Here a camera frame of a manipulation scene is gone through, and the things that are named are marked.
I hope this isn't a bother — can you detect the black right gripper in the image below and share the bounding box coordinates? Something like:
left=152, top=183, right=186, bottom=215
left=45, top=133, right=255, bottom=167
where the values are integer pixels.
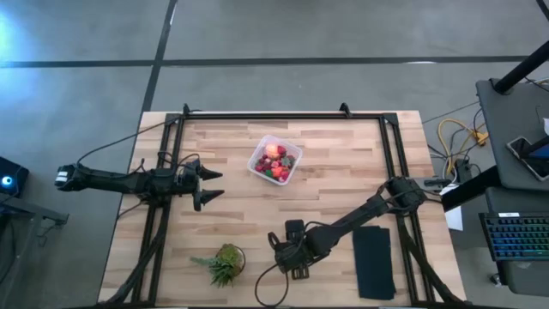
left=268, top=231, right=321, bottom=281

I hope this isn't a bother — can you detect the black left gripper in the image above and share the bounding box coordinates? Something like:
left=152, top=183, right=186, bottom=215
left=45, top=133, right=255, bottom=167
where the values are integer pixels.
left=173, top=159, right=226, bottom=212

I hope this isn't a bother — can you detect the clear plastic tupperware container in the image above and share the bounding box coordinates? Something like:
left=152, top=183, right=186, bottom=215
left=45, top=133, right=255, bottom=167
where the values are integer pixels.
left=246, top=134, right=305, bottom=187

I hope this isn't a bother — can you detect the black cloth mat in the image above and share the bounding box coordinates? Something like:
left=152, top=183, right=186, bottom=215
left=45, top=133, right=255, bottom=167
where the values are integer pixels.
left=351, top=225, right=397, bottom=301

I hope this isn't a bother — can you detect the white paper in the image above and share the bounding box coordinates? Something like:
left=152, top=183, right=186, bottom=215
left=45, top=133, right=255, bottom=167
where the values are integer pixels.
left=441, top=183, right=465, bottom=233

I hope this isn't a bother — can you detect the grey stand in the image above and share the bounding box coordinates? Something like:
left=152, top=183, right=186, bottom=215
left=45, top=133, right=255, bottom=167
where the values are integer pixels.
left=0, top=192, right=70, bottom=258

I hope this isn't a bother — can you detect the black desk bar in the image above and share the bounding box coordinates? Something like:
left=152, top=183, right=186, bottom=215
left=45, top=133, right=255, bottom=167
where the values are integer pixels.
left=440, top=165, right=503, bottom=214

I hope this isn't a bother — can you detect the black power adapter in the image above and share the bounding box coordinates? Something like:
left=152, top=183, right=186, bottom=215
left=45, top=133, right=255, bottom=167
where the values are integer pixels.
left=454, top=157, right=473, bottom=184

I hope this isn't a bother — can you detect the black box with blue light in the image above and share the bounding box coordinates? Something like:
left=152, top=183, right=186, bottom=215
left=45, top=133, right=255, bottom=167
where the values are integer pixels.
left=0, top=155, right=30, bottom=199

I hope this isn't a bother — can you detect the backlit keyboard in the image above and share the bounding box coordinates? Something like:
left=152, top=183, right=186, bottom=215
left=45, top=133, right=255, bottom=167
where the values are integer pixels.
left=479, top=211, right=549, bottom=263

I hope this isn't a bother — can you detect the grey side table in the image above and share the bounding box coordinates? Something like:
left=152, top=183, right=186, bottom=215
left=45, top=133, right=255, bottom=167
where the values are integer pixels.
left=484, top=187, right=549, bottom=298

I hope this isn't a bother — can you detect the smartphone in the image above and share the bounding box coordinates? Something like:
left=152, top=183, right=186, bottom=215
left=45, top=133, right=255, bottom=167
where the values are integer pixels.
left=505, top=136, right=549, bottom=182

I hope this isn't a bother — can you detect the grey desk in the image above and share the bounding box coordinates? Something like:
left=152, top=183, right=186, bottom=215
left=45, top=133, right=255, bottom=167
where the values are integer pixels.
left=474, top=78, right=549, bottom=192

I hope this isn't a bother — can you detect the black pole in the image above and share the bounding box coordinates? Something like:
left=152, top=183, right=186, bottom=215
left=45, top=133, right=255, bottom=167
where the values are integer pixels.
left=492, top=39, right=549, bottom=94

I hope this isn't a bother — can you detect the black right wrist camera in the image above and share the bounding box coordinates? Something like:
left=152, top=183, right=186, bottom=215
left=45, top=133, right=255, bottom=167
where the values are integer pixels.
left=285, top=219, right=306, bottom=242

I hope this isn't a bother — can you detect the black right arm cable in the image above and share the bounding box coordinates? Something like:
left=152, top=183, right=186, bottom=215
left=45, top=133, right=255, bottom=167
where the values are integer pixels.
left=254, top=262, right=292, bottom=308

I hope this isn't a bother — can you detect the long black cable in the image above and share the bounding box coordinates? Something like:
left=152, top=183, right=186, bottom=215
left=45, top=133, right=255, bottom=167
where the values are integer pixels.
left=75, top=121, right=169, bottom=167

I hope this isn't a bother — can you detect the black aluminium rig frame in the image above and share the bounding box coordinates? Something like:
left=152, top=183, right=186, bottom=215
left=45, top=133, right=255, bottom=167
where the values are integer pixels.
left=96, top=102, right=468, bottom=309

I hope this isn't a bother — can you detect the yellow cable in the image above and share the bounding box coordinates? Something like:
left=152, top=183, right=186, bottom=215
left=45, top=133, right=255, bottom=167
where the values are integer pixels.
left=436, top=118, right=490, bottom=171

